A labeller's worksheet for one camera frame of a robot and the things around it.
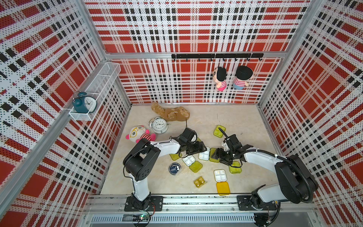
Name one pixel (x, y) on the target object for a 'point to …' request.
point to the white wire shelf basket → (99, 88)
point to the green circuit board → (137, 217)
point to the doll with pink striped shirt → (220, 75)
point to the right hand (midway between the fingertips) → (217, 158)
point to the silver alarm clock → (159, 125)
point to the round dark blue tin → (174, 168)
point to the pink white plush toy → (140, 132)
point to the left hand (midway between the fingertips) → (204, 150)
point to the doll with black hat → (243, 74)
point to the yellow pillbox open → (222, 185)
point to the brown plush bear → (179, 114)
